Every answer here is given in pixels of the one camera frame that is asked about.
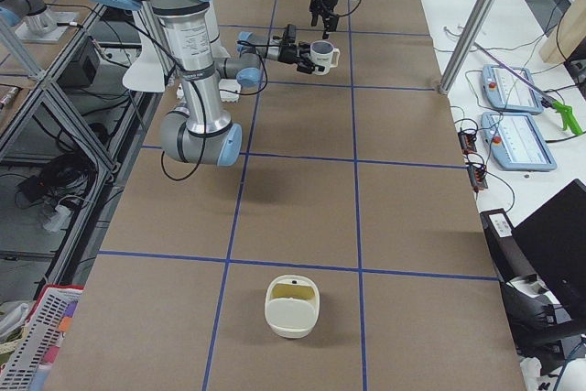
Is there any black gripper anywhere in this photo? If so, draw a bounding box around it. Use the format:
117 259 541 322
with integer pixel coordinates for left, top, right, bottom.
309 0 340 39
277 38 325 74

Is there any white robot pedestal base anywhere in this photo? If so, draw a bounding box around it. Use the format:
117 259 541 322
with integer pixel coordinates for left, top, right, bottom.
176 45 242 103

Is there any silver reacher grabber tool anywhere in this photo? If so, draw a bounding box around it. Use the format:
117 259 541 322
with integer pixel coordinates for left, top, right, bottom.
472 41 585 137

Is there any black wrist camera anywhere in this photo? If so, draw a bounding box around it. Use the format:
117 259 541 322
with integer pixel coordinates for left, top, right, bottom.
273 24 297 45

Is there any black huawei monitor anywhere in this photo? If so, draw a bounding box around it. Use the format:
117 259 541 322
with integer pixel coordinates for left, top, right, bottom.
513 179 585 317

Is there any aluminium frame post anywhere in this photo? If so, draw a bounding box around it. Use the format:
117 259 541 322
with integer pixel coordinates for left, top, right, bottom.
439 0 495 95

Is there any black box with label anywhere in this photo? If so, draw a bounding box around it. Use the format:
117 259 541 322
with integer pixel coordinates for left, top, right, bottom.
480 209 536 282

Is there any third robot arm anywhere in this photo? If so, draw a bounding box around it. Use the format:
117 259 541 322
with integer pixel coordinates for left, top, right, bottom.
1 0 47 27

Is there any white ceramic mug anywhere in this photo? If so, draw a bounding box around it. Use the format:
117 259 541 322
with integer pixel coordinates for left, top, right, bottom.
309 40 341 76

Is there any blue teach pendant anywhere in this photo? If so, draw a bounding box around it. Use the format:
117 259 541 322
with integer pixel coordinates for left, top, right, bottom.
482 65 543 114
481 112 557 172

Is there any grey plastic basket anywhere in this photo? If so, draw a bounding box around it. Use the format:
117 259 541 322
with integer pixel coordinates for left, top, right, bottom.
1 286 83 390

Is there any far blue teach pendant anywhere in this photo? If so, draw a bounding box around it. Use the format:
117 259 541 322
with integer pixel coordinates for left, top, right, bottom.
482 65 543 114

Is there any near blue teach pendant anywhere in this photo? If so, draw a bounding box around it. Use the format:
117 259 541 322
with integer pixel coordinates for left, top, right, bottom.
481 112 557 172

